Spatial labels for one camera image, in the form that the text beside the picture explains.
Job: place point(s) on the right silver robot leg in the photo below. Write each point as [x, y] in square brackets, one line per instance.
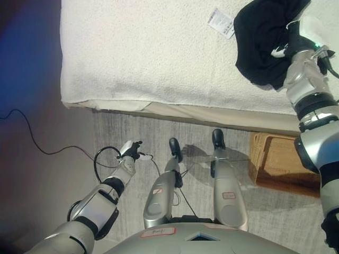
[227, 195]

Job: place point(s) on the black garment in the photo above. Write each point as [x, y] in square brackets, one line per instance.
[259, 42]

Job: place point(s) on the white paper tag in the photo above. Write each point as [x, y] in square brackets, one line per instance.
[221, 22]

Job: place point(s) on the white fluffy blanket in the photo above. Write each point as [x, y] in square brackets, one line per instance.
[159, 53]

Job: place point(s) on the silver robot torso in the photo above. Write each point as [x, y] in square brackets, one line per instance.
[198, 243]

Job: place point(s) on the left silver robot leg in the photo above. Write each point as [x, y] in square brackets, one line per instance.
[161, 195]

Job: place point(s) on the beige duvet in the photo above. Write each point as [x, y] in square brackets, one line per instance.
[212, 115]

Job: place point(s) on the silver robot leg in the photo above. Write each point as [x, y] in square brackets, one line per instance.
[227, 195]
[161, 195]

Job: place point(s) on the robot legs and torso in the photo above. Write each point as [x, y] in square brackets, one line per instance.
[265, 211]

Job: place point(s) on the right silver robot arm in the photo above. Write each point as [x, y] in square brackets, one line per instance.
[310, 87]

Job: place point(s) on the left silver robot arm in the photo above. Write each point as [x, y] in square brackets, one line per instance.
[100, 201]

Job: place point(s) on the brown wicker basket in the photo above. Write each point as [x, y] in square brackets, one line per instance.
[280, 166]

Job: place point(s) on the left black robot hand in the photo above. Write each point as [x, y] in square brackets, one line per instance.
[131, 152]

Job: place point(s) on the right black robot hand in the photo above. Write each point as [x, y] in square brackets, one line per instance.
[296, 43]

